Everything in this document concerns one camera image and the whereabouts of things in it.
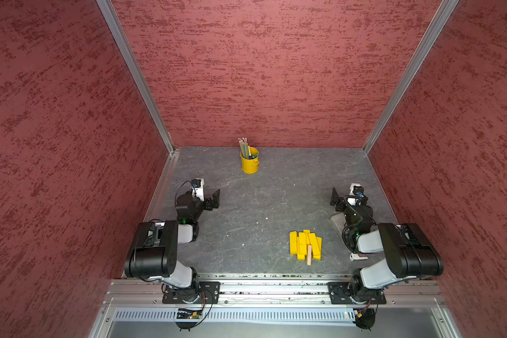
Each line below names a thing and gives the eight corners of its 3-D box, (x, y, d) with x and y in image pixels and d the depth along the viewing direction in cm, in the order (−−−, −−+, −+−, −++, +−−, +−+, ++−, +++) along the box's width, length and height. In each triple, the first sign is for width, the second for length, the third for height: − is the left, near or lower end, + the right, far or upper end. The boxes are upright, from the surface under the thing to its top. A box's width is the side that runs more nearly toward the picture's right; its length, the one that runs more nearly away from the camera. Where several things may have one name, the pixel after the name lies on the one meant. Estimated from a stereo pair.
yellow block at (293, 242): (290, 254, 85) (291, 252, 83) (288, 233, 91) (289, 231, 89) (298, 254, 85) (299, 252, 83) (295, 233, 91) (296, 231, 89)
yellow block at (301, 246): (297, 260, 84) (298, 257, 82) (296, 234, 91) (297, 232, 88) (306, 260, 84) (307, 258, 81) (304, 235, 90) (306, 232, 88)
